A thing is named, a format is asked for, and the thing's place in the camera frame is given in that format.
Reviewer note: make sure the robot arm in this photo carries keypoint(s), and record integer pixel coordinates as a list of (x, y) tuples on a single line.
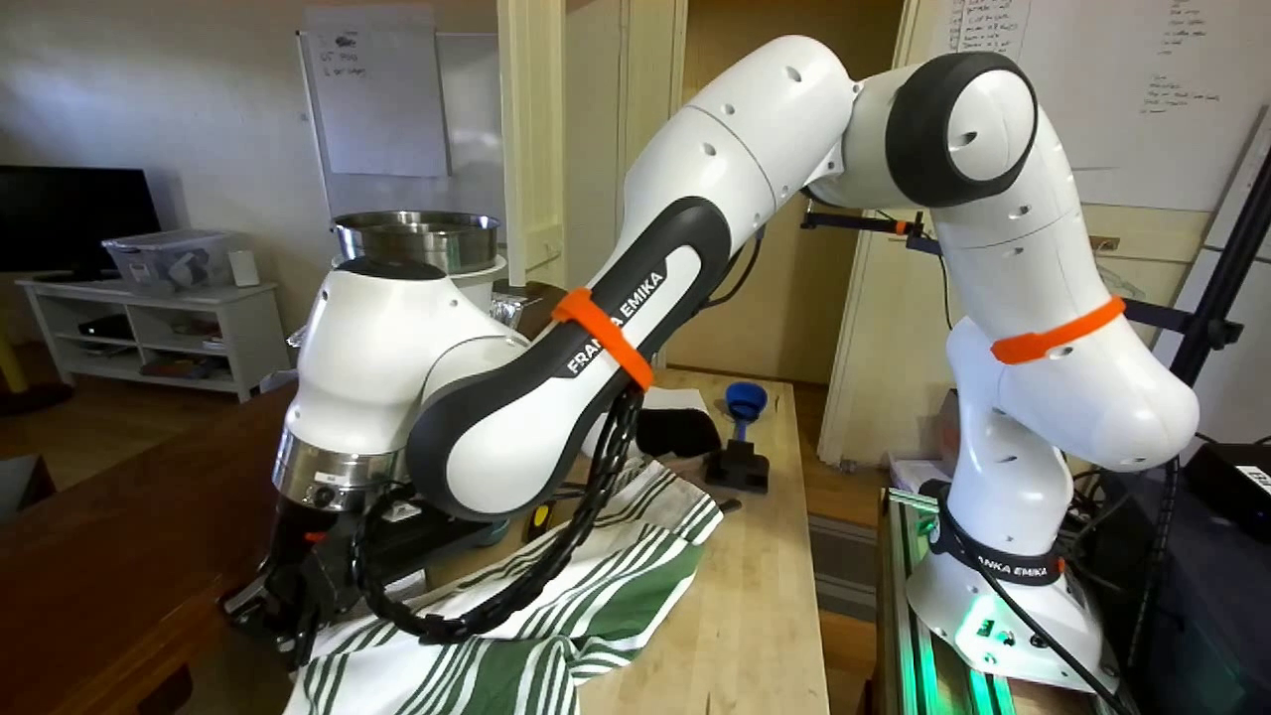
[(695, 149)]

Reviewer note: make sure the black box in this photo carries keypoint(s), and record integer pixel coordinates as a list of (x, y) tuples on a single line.
[(1236, 487)]

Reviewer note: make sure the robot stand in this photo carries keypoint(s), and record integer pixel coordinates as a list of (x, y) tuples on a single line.
[(899, 616)]

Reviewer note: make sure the white shelf unit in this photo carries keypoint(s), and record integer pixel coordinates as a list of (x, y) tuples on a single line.
[(248, 328)]

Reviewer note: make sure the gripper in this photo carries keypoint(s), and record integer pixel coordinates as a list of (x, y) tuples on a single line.
[(298, 541)]

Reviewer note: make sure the white and green striped towel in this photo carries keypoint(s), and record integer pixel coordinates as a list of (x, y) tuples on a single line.
[(616, 586)]

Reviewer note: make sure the black television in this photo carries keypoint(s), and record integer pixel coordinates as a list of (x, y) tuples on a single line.
[(70, 218)]

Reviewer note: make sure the steel bowl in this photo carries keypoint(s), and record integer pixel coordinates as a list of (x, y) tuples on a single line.
[(417, 238)]

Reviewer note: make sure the clear plastic storage box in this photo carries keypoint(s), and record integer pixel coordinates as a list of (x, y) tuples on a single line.
[(169, 258)]

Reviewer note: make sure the small white box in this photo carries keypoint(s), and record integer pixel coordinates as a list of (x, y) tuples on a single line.
[(244, 268)]

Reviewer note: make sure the whiteboard with paper sheet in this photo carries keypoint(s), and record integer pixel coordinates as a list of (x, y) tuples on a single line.
[(467, 129)]

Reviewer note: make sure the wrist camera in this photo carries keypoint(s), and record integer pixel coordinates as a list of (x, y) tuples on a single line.
[(437, 541)]

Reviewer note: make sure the large whiteboard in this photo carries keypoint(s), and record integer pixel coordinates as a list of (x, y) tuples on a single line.
[(1142, 89)]

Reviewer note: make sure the black block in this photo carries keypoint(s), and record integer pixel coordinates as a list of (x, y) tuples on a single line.
[(738, 469)]

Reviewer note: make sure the black cloth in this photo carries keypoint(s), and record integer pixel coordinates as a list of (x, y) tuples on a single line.
[(677, 432)]

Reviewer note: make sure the blue measuring cup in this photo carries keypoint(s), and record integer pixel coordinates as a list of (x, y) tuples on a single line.
[(745, 400)]

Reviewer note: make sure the black and yellow tool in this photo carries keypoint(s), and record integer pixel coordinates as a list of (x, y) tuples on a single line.
[(538, 519)]

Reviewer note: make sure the dark wooden table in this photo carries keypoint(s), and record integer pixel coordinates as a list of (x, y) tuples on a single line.
[(109, 556)]

